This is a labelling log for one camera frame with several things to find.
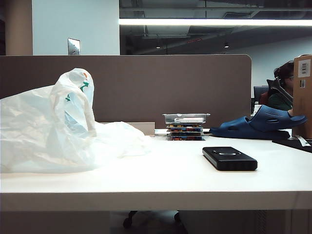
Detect black power bank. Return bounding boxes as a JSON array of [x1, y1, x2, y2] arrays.
[[202, 146, 258, 172]]

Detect white plastic shopping bag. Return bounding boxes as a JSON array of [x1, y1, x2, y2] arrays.
[[0, 67, 153, 174]]

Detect clear plastic case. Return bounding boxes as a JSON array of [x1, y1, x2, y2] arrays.
[[161, 113, 211, 125]]

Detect teal colourful flat box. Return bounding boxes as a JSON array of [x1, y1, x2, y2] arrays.
[[168, 123, 203, 128], [170, 132, 203, 137], [167, 127, 204, 133], [167, 136, 203, 141]]

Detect brown desk partition panel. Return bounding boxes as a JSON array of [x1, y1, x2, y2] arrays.
[[0, 54, 252, 130]]

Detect blue foam slipper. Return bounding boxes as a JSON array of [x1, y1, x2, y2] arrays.
[[209, 116, 291, 140], [251, 104, 308, 132]]

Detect dark computer monitor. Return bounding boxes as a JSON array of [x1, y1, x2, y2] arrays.
[[253, 85, 269, 99]]

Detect ceiling light strip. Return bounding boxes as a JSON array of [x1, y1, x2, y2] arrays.
[[118, 18, 312, 26]]

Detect red office chair back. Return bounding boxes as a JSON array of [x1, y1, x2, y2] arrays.
[[258, 91, 270, 105]]

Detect black office chair headrest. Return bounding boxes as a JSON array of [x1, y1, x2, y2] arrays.
[[266, 78, 294, 103]]

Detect seated person green shirt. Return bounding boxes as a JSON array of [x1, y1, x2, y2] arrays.
[[264, 60, 295, 112]]

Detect black desk mat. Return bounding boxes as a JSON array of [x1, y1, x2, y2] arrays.
[[272, 136, 312, 154]]

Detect brown cardboard box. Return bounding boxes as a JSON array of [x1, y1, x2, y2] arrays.
[[292, 54, 312, 138]]

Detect white paper strip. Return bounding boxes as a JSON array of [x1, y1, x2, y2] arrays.
[[294, 134, 312, 147]]

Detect metal wall switch plate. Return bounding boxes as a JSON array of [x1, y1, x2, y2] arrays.
[[67, 38, 81, 56]]

